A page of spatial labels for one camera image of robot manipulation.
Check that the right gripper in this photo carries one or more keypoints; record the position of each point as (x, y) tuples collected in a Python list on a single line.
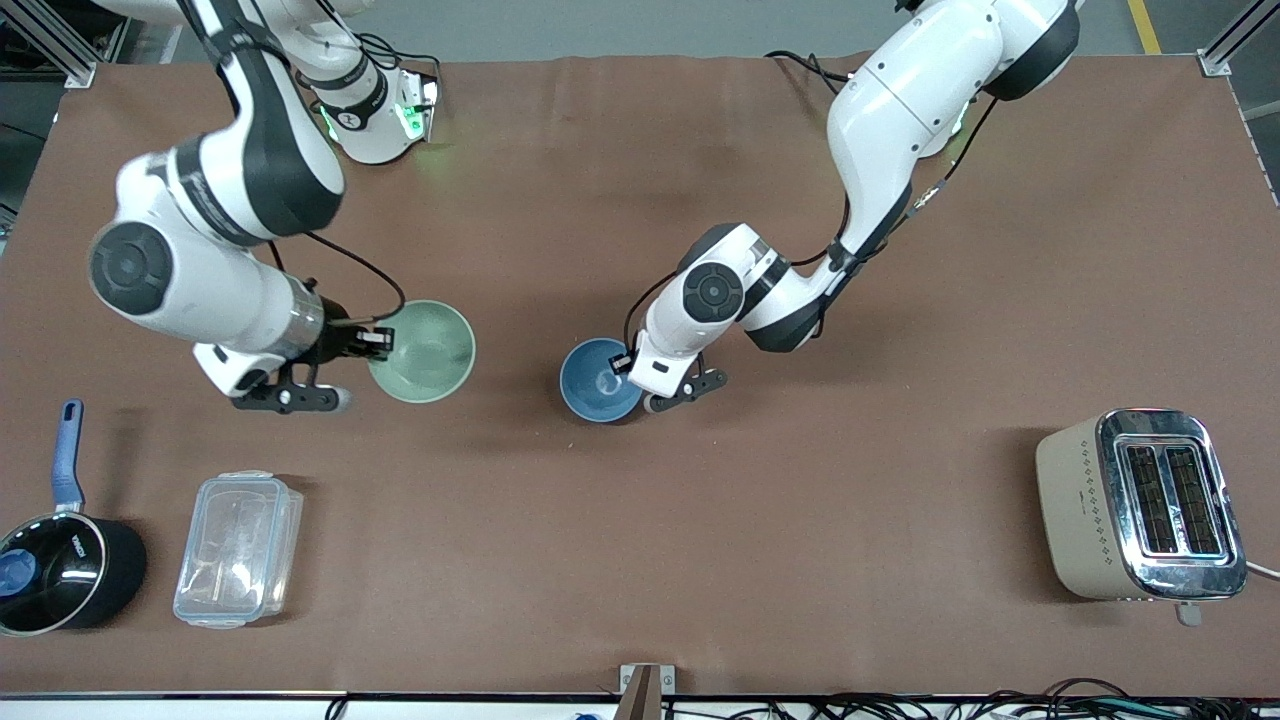
[(337, 342)]

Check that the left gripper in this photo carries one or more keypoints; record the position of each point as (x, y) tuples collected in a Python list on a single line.
[(625, 363)]

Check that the blue bowl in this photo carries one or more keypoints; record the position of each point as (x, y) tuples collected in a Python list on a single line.
[(598, 385)]

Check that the green bowl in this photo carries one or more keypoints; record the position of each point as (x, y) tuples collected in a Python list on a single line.
[(430, 352)]

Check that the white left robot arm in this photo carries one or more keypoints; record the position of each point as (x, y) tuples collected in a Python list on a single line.
[(900, 100)]

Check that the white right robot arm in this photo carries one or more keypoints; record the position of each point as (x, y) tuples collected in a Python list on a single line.
[(200, 270)]

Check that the brown table cover mat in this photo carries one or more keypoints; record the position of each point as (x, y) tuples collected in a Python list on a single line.
[(640, 550)]

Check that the clear plastic food container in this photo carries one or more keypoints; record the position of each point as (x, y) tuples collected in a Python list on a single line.
[(238, 550)]

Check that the glass lid blue knob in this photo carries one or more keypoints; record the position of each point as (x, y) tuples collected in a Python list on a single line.
[(45, 570)]

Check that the beige chrome toaster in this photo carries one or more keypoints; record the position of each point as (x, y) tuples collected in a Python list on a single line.
[(1140, 505)]

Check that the metal table edge bracket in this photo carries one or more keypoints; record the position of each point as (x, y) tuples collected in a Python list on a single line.
[(646, 690)]

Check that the aluminium frame profile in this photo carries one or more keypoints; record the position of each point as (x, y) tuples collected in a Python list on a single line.
[(60, 45), (1235, 40)]

